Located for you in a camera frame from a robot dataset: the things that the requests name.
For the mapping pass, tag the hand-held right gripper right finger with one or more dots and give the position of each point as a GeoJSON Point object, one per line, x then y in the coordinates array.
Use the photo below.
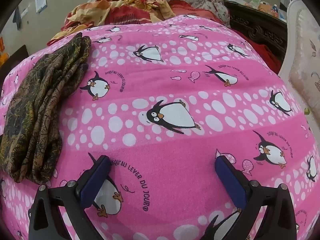
{"type": "Point", "coordinates": [230, 183]}

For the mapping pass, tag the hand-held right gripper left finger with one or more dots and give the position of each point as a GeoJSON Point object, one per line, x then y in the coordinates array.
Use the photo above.
{"type": "Point", "coordinates": [95, 180]}

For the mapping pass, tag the brown patterned cloth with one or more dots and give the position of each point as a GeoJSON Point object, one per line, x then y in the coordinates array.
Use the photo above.
{"type": "Point", "coordinates": [37, 105]}

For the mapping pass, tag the pink penguin print blanket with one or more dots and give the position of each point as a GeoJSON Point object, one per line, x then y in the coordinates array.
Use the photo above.
{"type": "Point", "coordinates": [175, 80]}

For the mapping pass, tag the red cloth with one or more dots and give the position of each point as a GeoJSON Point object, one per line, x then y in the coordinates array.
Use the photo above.
{"type": "Point", "coordinates": [260, 52]}

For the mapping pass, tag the dark wooden cabinet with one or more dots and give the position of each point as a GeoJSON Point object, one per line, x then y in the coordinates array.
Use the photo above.
{"type": "Point", "coordinates": [17, 55]}

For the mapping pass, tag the cream upholstered sofa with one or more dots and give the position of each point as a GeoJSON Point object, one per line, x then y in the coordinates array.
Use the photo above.
{"type": "Point", "coordinates": [305, 55]}

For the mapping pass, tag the dark carved wooden headboard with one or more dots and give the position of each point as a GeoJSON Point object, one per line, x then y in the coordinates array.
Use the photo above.
{"type": "Point", "coordinates": [262, 30]}

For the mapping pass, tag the orange paper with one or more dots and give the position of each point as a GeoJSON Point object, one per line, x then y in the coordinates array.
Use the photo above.
{"type": "Point", "coordinates": [2, 52]}

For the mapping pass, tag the red yellow floral blanket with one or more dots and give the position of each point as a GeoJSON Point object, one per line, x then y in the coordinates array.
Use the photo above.
{"type": "Point", "coordinates": [112, 7]}

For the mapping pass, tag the colourful clutter on headboard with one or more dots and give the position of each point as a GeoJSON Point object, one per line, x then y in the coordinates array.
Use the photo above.
{"type": "Point", "coordinates": [265, 6]}

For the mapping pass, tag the dark hanging cloth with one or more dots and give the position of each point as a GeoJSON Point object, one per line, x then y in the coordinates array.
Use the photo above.
{"type": "Point", "coordinates": [17, 17]}

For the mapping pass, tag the wall calendar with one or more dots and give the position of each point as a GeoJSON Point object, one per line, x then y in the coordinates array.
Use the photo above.
{"type": "Point", "coordinates": [40, 2]}

